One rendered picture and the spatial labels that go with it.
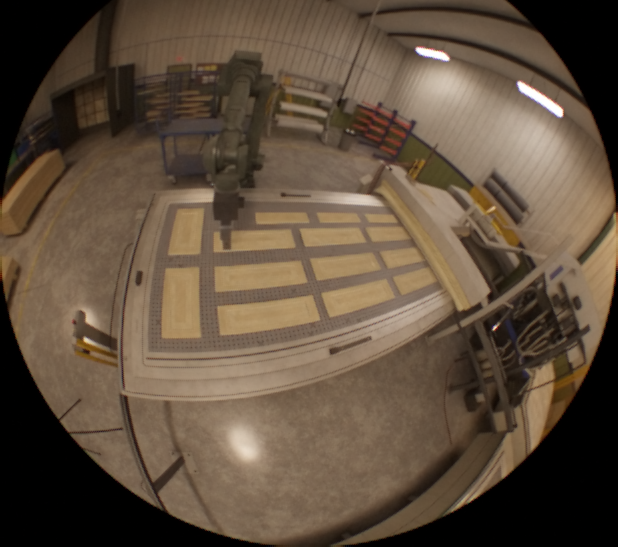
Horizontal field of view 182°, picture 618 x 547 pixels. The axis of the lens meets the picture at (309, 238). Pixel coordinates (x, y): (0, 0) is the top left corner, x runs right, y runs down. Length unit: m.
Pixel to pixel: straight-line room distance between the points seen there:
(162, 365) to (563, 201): 7.38
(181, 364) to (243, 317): 0.51
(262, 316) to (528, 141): 7.09
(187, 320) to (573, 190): 7.41
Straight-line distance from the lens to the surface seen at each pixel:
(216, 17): 8.77
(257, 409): 2.13
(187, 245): 1.60
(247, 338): 1.26
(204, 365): 1.26
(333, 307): 1.42
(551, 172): 6.68
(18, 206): 6.15
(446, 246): 2.47
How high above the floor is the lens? 2.10
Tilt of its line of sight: 46 degrees down
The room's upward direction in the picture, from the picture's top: 23 degrees clockwise
